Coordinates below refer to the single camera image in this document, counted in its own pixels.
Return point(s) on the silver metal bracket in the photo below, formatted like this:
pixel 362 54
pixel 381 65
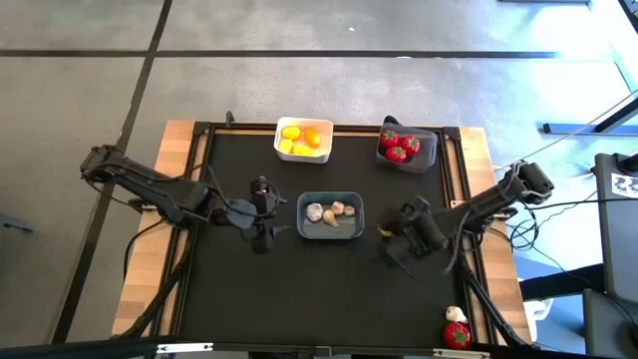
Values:
pixel 461 354
pixel 184 348

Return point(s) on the red toy tomato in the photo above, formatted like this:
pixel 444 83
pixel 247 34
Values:
pixel 411 145
pixel 389 139
pixel 456 336
pixel 396 154

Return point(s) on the black table mat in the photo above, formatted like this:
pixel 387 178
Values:
pixel 324 299

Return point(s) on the black cabinet with sticker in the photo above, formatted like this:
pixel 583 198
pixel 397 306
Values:
pixel 618 239

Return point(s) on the yellow toy pepper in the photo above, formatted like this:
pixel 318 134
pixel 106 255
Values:
pixel 285 146
pixel 302 149
pixel 385 232

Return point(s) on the white plastic basket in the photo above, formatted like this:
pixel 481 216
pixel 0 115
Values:
pixel 326 149

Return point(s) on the black support strut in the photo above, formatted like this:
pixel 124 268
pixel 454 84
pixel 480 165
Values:
pixel 164 292
pixel 491 308

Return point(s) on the yellow toy lemon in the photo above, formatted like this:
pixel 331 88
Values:
pixel 291 133

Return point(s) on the black floor beam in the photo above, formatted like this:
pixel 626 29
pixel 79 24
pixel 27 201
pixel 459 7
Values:
pixel 558 284

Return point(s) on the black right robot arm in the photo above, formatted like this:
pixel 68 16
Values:
pixel 488 204

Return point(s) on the white object under table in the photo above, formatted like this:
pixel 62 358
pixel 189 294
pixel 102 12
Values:
pixel 538 311

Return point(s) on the black floor stand base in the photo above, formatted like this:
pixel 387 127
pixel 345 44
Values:
pixel 573 128

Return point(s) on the orange-yellow toy pepper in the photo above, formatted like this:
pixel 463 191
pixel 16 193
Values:
pixel 312 137

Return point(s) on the black aluminium table frame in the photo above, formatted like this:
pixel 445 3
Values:
pixel 359 128

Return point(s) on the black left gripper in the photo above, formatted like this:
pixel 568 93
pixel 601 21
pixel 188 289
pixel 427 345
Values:
pixel 264 214

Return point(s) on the black box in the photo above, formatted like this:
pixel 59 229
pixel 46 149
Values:
pixel 605 329

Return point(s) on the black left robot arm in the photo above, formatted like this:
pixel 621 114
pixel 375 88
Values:
pixel 149 182

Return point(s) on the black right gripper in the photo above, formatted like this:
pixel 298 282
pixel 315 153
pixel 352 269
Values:
pixel 423 232

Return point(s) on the grey floor disc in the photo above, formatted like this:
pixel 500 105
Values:
pixel 10 227

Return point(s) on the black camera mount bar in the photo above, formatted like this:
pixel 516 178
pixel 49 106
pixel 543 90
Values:
pixel 75 349

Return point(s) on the grey translucent plastic basket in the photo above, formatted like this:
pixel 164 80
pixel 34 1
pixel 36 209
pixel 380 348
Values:
pixel 426 154

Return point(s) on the blue plastic basket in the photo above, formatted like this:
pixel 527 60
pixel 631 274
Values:
pixel 329 230

